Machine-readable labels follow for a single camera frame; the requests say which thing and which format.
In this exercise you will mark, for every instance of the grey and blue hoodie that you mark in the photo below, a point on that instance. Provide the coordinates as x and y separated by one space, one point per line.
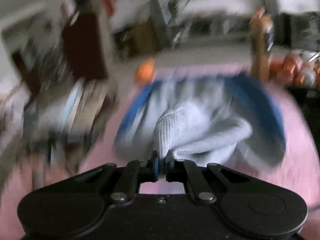
205 120

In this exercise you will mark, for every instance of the amber drink bottle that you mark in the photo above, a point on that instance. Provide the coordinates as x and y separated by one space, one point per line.
261 28

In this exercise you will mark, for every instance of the pink tablecloth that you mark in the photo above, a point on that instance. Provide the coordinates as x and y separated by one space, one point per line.
299 171

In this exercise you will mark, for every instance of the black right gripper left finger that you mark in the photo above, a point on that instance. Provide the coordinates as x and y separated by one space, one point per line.
153 167

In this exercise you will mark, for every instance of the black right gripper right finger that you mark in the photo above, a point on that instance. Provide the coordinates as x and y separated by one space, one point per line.
170 167

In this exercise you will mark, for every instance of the white TV stand shelf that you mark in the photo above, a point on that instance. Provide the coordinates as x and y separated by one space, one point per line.
196 22

